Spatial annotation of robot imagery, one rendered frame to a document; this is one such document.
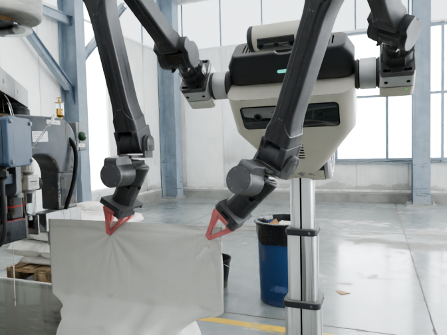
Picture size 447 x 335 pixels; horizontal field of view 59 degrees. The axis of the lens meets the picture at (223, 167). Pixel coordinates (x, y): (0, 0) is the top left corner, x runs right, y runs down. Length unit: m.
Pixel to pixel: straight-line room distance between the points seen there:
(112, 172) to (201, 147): 8.79
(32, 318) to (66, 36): 6.08
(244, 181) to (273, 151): 0.10
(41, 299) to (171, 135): 8.24
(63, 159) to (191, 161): 8.59
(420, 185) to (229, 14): 5.55
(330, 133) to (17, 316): 1.38
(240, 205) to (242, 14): 9.01
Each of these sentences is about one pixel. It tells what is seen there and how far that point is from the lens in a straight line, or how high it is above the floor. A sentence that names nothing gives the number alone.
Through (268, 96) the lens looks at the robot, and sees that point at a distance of 1.21.
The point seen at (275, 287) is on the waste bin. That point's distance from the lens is 3.20.
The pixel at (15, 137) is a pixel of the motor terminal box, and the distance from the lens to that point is 0.82.
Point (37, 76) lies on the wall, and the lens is 6.95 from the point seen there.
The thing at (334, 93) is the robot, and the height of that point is 1.38.
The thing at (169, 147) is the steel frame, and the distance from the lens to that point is 9.79.
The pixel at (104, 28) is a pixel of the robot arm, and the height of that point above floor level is 1.50.
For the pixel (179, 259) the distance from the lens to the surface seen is 0.98.
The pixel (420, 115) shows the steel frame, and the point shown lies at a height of 1.73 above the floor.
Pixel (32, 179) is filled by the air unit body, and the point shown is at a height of 1.17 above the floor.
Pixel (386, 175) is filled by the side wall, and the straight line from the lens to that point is 8.85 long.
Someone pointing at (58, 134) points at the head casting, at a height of 1.29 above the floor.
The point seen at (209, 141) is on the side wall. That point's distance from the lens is 9.59.
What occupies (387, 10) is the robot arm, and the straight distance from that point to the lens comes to 0.98.
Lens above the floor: 1.24
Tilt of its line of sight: 3 degrees down
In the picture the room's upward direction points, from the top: 1 degrees counter-clockwise
